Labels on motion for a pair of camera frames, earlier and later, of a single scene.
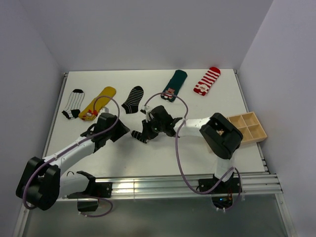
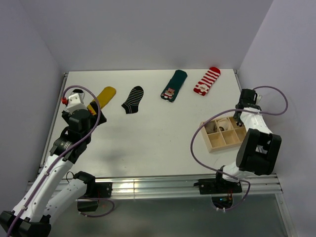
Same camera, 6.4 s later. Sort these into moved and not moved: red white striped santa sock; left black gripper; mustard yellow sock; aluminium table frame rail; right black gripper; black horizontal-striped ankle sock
Moved: left black gripper; right black gripper
Not moved: red white striped santa sock; mustard yellow sock; aluminium table frame rail; black horizontal-striped ankle sock
